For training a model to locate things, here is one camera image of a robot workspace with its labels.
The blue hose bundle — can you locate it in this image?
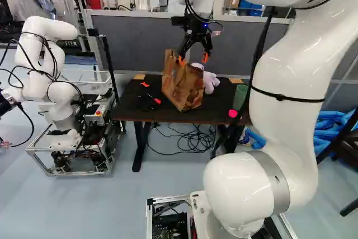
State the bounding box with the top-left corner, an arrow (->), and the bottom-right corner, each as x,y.
314,110 -> 358,161

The white robot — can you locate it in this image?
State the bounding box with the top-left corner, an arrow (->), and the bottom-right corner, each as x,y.
0,15 -> 124,177

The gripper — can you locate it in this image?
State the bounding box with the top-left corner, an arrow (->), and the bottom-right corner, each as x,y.
171,14 -> 216,66

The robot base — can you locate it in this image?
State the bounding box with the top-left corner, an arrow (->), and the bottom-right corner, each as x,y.
146,190 -> 297,239

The white plush toy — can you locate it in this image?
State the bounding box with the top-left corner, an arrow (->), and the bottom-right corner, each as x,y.
191,62 -> 221,95

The black floor cable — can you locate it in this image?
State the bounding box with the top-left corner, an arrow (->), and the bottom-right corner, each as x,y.
145,122 -> 220,156

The grey partition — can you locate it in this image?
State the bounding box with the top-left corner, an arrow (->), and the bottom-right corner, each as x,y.
83,8 -> 296,77

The black table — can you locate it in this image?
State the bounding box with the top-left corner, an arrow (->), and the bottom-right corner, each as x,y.
110,74 -> 254,172

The black and orange tool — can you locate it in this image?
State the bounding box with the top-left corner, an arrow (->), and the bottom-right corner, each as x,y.
136,92 -> 162,112

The green plastic cup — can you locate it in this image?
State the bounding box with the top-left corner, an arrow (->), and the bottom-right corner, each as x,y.
233,84 -> 249,112

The brown paper bag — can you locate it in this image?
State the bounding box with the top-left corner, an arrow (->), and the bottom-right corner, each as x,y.
161,49 -> 204,112

